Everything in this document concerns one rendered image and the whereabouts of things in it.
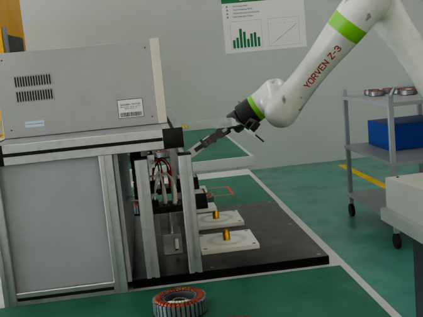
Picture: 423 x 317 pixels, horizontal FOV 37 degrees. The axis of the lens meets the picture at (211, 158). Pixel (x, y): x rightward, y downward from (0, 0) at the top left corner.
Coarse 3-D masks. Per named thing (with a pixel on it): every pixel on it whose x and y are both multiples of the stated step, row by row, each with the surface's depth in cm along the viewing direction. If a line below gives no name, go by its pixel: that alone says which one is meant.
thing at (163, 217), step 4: (160, 216) 188; (164, 216) 189; (172, 216) 189; (176, 216) 190; (160, 220) 189; (164, 220) 189; (172, 220) 189; (176, 220) 189; (160, 224) 191; (164, 224) 189; (172, 224) 189; (176, 224) 189
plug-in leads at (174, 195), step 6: (156, 174) 164; (162, 174) 166; (168, 174) 163; (156, 180) 164; (162, 180) 168; (156, 186) 164; (162, 186) 165; (174, 186) 167; (162, 192) 165; (174, 192) 164; (162, 198) 165; (174, 198) 164; (156, 204) 164; (174, 204) 164
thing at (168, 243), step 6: (162, 228) 171; (168, 228) 170; (174, 228) 170; (162, 234) 166; (168, 234) 165; (174, 234) 165; (180, 234) 165; (162, 240) 165; (168, 240) 165; (180, 240) 165; (168, 246) 165; (180, 246) 166; (168, 252) 165; (174, 252) 166; (180, 252) 166
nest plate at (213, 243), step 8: (232, 232) 177; (240, 232) 176; (248, 232) 175; (200, 240) 172; (208, 240) 171; (216, 240) 170; (224, 240) 170; (232, 240) 169; (240, 240) 168; (248, 240) 168; (256, 240) 167; (200, 248) 165; (208, 248) 164; (216, 248) 163; (224, 248) 163; (232, 248) 163; (240, 248) 163; (248, 248) 164
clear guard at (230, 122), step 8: (208, 120) 206; (216, 120) 204; (224, 120) 201; (232, 120) 199; (184, 128) 188; (192, 128) 186; (200, 128) 184; (208, 128) 184; (216, 128) 184; (248, 128) 185; (256, 136) 186
